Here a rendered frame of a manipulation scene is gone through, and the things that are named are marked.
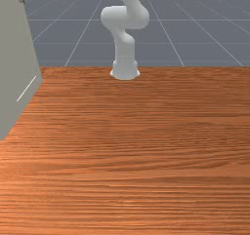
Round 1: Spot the pale grey cabinet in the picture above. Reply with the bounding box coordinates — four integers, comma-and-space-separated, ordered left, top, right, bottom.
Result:
0, 0, 44, 142

